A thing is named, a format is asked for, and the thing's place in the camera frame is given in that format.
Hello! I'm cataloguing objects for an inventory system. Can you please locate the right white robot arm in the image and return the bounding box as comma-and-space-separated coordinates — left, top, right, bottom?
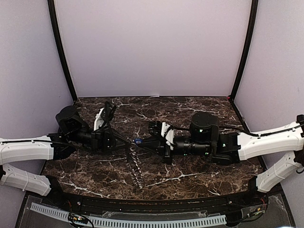
134, 112, 304, 206

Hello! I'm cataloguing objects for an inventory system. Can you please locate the white slotted cable duct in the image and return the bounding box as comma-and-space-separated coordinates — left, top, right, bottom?
29, 203, 227, 228

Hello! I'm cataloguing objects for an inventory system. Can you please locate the black frame post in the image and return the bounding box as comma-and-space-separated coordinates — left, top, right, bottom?
47, 0, 78, 102
229, 0, 259, 103

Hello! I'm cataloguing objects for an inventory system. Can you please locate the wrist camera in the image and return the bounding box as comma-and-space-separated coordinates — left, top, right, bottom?
148, 121, 174, 146
94, 101, 117, 131

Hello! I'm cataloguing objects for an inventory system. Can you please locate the blue key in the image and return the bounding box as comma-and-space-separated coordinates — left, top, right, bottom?
133, 138, 143, 145

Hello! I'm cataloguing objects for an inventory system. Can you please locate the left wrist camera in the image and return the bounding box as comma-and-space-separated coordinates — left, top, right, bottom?
94, 101, 117, 131

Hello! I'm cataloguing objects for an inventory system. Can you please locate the black front rail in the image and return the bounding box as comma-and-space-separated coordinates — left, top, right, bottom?
63, 192, 251, 211

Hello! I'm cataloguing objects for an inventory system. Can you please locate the left black frame post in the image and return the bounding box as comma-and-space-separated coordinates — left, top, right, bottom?
47, 0, 78, 102

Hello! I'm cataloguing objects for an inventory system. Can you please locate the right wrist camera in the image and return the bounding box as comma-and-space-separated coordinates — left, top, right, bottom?
148, 121, 174, 146

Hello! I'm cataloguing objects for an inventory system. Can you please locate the black disc with keyrings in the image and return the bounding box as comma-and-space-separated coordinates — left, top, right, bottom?
127, 142, 144, 189

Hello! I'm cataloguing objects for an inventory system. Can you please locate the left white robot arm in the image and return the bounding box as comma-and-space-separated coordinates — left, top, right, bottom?
0, 102, 130, 207

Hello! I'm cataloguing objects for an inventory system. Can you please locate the right black frame post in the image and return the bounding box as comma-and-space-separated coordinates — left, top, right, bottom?
229, 0, 259, 103

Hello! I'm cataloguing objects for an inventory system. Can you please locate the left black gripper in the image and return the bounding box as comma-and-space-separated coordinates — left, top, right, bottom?
68, 125, 132, 155

